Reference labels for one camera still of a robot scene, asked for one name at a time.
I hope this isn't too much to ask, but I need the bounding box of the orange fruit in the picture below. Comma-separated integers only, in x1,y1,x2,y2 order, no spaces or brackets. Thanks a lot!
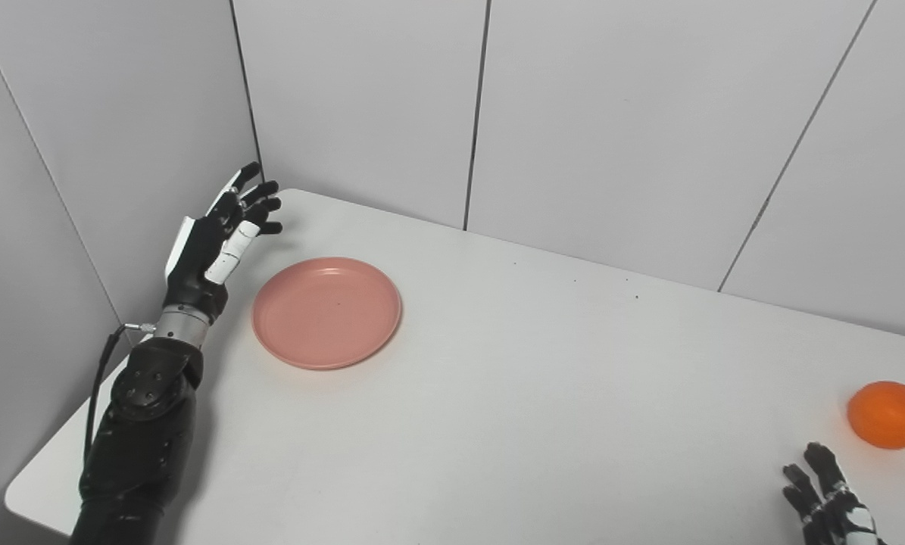
847,381,905,450

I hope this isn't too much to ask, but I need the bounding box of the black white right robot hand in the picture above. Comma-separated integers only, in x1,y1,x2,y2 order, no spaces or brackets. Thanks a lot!
782,442,888,545

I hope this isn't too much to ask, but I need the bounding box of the pink round plate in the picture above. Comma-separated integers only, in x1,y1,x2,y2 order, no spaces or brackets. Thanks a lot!
251,257,403,371

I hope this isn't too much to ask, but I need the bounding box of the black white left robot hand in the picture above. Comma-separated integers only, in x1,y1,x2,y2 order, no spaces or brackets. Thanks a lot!
163,161,284,328

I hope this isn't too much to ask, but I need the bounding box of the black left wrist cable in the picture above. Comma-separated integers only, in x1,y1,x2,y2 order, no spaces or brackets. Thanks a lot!
83,323,158,462

